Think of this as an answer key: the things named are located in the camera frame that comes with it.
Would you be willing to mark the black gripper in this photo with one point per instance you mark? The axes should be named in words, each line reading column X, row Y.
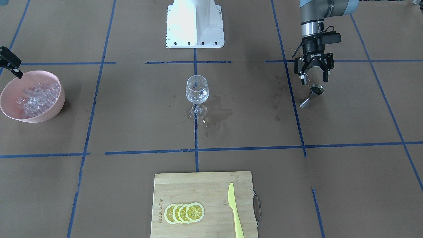
column 312, row 50

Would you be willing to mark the steel cocktail jigger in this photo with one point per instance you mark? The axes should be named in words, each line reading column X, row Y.
column 316, row 90

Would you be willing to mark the black ice tongs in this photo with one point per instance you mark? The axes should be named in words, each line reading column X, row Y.
column 10, row 61

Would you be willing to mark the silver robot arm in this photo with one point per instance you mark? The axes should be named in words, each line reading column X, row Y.
column 313, row 13

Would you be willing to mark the clear wine glass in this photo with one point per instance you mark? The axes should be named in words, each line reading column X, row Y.
column 197, row 92

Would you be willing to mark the pile of clear ice cubes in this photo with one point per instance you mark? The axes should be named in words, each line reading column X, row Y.
column 38, row 99

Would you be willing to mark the yellow plastic knife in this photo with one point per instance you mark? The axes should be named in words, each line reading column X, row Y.
column 232, row 203

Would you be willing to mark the bamboo cutting board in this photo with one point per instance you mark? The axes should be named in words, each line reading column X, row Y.
column 211, row 190

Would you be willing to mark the pink bowl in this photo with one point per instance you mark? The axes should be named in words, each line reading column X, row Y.
column 14, row 90

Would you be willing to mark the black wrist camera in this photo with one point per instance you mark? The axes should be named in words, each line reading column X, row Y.
column 329, row 38

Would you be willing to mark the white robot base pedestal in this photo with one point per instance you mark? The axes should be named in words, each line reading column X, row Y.
column 194, row 24

